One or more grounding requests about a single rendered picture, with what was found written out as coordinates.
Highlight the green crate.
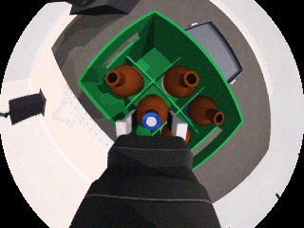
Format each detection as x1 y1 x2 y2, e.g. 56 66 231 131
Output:
77 10 243 171

